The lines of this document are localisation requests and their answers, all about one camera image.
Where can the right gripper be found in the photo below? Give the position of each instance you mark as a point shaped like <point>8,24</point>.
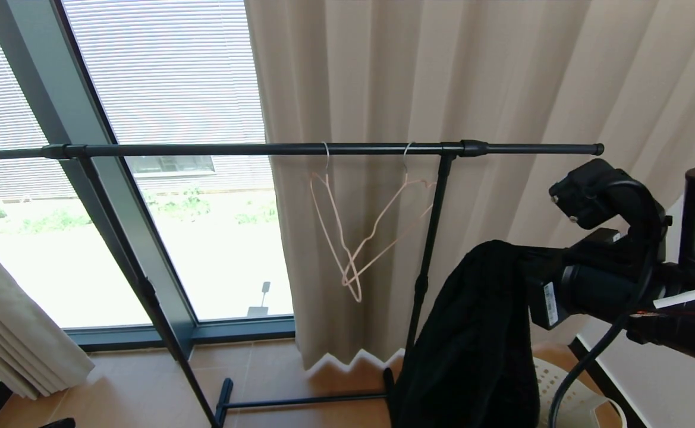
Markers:
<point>603,291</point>

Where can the pink clothes hanger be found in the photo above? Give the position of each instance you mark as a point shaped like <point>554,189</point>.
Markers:
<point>356,294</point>
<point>383,216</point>

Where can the beige curtain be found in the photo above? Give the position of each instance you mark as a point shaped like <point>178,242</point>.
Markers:
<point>8,333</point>
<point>502,71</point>

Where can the black clothes rack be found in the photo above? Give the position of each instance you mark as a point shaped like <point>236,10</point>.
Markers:
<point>204,148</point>

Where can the window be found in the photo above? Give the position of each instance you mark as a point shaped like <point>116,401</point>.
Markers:
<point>44,71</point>

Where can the black garment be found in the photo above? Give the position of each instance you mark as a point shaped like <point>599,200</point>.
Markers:
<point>472,333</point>

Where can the white laundry basket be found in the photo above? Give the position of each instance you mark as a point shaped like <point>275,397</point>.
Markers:
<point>579,392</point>

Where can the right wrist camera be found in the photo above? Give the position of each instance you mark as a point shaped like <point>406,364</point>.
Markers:
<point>591,190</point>

